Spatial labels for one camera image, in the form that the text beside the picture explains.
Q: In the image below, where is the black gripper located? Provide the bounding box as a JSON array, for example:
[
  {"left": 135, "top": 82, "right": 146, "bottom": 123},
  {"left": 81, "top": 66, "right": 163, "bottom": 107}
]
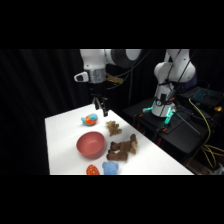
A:
[{"left": 87, "top": 80, "right": 110, "bottom": 118}]

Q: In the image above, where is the red ball with yellow dots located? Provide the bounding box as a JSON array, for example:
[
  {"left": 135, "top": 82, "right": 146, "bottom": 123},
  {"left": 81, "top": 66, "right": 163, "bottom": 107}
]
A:
[{"left": 86, "top": 164, "right": 101, "bottom": 176}]

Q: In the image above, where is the pink bowl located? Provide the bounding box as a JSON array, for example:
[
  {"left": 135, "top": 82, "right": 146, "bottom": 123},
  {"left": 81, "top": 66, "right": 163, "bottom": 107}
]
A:
[{"left": 75, "top": 130, "right": 107, "bottom": 160}]

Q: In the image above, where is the blue orange plush toy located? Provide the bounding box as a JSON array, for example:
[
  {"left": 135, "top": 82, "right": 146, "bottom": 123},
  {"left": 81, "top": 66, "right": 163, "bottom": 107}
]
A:
[{"left": 80, "top": 112, "right": 100, "bottom": 127}]

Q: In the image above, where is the small tan plush toy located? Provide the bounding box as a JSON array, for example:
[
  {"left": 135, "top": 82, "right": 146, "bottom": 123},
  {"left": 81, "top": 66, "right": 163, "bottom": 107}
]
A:
[{"left": 105, "top": 120, "right": 123, "bottom": 137}]

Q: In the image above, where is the large brown plush dog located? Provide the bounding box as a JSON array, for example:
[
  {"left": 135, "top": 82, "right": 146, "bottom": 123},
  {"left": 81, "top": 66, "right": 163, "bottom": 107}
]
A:
[{"left": 105, "top": 133, "right": 139, "bottom": 162}]

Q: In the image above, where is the light blue plush bear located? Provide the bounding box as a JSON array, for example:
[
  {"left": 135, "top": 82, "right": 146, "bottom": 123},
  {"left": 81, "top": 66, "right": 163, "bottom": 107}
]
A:
[{"left": 101, "top": 161, "right": 120, "bottom": 176}]

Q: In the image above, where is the black robot stand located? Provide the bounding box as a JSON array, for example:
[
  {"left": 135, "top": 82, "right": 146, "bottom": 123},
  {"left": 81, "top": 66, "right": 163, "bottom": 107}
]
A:
[{"left": 122, "top": 97, "right": 224, "bottom": 166}]

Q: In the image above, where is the black laptop with lit keyboard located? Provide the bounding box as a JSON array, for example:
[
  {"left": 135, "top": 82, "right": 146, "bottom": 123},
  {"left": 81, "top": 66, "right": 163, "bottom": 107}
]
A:
[{"left": 181, "top": 85, "right": 224, "bottom": 108}]

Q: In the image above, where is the tan wrist cable bracket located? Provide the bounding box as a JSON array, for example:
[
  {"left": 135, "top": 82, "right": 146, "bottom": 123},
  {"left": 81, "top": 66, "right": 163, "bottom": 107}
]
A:
[{"left": 105, "top": 74, "right": 124, "bottom": 85}]

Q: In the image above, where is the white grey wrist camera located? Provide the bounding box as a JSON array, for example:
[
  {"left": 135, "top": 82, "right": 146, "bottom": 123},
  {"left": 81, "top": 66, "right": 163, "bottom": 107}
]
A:
[{"left": 73, "top": 71, "right": 90, "bottom": 83}]

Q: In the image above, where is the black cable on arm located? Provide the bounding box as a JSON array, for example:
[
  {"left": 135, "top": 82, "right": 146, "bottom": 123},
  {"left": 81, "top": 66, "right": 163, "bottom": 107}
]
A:
[{"left": 108, "top": 49, "right": 153, "bottom": 90}]

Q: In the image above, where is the yellow cable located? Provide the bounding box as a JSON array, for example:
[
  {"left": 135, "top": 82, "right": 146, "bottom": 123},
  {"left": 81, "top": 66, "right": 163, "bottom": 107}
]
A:
[{"left": 187, "top": 98, "right": 224, "bottom": 169}]

